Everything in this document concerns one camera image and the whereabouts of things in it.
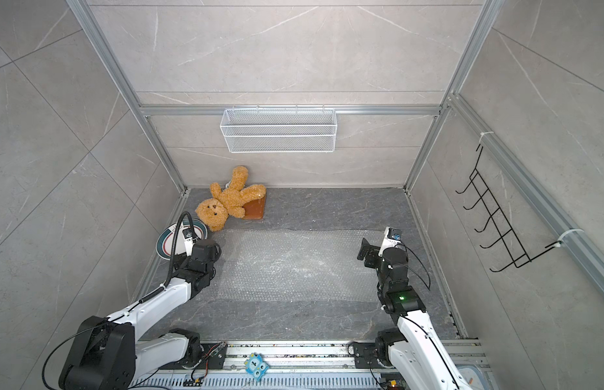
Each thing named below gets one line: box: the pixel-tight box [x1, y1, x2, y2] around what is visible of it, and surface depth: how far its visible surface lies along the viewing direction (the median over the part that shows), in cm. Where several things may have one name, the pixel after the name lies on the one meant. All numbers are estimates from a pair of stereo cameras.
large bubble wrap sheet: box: [209, 229, 382, 302], surface depth 92 cm
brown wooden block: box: [241, 193, 266, 221], surface depth 112 cm
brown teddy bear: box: [194, 165, 267, 232], surface depth 108 cm
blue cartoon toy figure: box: [243, 352, 271, 380], surface depth 72 cm
